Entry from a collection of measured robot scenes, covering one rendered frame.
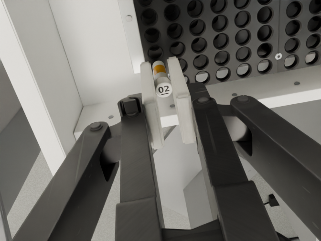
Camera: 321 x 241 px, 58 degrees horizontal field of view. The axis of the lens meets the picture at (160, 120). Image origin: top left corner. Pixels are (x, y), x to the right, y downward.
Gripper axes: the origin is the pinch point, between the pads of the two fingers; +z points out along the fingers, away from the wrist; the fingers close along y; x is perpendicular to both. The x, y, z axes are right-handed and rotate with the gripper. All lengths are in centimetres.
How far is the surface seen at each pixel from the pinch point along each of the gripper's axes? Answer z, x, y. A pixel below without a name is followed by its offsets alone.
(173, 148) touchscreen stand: 93, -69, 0
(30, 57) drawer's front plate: 4.2, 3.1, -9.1
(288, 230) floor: 97, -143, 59
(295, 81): 9.4, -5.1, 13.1
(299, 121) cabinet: 26.3, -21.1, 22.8
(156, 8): 6.3, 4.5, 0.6
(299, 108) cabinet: 26.6, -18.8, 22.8
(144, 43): 6.3, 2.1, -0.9
